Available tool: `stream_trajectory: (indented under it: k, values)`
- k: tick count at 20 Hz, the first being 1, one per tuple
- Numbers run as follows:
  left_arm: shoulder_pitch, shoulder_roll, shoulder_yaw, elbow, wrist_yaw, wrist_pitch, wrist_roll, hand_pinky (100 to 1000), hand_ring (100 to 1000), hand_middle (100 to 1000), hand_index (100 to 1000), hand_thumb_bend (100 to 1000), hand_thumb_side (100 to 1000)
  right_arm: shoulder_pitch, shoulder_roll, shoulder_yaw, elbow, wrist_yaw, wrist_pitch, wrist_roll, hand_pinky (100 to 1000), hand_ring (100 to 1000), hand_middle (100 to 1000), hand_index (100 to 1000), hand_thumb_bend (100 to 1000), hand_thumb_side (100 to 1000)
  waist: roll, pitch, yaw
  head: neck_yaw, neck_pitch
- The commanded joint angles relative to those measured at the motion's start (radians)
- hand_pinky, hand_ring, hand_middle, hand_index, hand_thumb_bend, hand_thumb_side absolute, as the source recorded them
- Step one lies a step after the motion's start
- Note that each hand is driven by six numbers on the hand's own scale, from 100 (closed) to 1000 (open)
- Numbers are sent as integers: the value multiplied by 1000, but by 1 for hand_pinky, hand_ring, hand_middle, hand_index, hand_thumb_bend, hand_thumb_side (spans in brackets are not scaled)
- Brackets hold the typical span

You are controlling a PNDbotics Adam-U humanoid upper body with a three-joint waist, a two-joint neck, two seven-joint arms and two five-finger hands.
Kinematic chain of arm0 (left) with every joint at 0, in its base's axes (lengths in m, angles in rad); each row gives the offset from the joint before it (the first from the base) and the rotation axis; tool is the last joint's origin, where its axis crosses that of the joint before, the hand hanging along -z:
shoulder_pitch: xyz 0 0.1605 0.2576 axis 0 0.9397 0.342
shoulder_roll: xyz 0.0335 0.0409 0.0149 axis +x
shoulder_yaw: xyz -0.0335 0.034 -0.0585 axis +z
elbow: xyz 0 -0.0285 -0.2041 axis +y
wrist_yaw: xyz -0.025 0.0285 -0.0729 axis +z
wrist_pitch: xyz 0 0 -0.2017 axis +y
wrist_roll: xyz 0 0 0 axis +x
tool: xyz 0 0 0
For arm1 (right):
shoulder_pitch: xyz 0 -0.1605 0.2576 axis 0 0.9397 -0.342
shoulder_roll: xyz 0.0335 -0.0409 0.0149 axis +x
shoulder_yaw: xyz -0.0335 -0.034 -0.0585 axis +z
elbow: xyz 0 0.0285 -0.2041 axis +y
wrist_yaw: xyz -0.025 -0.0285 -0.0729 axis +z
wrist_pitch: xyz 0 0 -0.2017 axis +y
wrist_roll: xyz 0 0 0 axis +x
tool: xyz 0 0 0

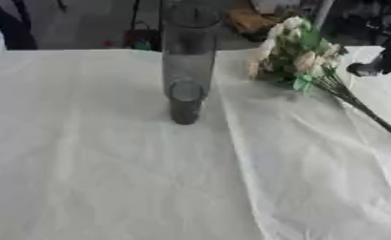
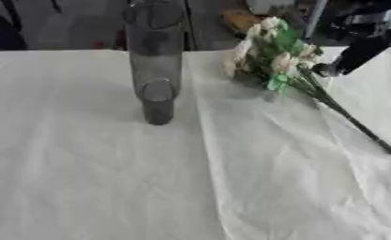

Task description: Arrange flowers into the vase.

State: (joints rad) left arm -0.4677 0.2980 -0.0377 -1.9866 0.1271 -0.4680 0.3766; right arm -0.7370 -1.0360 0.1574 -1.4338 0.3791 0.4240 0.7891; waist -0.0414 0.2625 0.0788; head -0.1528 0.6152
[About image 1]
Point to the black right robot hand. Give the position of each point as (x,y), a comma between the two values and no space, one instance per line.
(383,62)

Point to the tall grey glass vase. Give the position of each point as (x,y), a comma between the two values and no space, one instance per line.
(188,62)

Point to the white artificial flower bouquet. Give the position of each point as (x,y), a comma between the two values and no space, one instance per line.
(305,61)

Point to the tan cardboard box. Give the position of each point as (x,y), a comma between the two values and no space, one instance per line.
(250,20)

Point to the red and black bag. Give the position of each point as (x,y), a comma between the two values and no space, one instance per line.
(142,39)

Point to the person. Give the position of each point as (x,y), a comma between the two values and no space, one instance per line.
(15,28)

